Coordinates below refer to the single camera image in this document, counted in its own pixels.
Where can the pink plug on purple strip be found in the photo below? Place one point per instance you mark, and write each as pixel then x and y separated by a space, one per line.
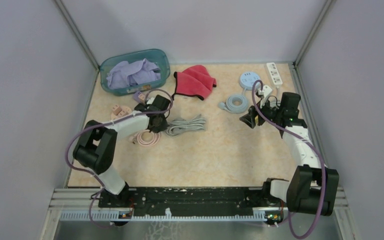
pixel 142 97

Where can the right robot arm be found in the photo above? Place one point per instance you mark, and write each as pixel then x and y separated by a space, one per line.
pixel 302 193

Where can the round pink power socket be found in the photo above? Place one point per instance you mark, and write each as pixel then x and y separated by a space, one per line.
pixel 125 108

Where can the lavender cloth in bin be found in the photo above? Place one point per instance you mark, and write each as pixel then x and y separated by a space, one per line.
pixel 125 74

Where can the purple power strip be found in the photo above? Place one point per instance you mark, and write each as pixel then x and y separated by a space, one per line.
pixel 135 97

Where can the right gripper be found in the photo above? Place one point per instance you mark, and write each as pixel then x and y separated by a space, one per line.
pixel 249 118

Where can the white power strip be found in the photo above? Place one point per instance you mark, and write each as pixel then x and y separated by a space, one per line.
pixel 274 74

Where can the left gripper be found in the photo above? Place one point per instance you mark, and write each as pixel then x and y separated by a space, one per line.
pixel 163 127

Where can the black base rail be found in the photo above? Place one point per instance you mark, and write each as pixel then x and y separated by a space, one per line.
pixel 195 202

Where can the teal plastic bin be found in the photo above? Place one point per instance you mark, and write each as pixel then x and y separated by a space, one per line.
pixel 155 55

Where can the red microfiber cloth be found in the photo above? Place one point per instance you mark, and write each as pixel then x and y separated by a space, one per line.
pixel 195 81

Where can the round blue power socket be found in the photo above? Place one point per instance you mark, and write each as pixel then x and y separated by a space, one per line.
pixel 247 80

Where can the pink plug on pink socket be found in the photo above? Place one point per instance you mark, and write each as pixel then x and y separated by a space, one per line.
pixel 116 109

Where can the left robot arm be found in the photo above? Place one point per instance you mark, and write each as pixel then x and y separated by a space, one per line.
pixel 96 143

